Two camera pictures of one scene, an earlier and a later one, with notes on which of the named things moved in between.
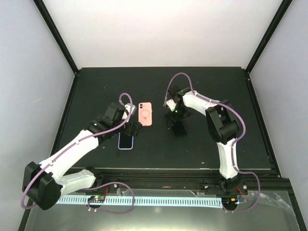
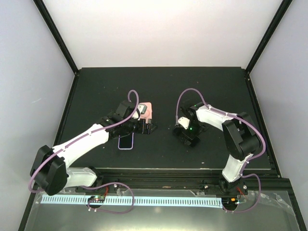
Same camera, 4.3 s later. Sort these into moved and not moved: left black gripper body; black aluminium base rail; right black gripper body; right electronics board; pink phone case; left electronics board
Moved: right black gripper body; left black gripper body
Not moved: black aluminium base rail; right electronics board; left electronics board; pink phone case
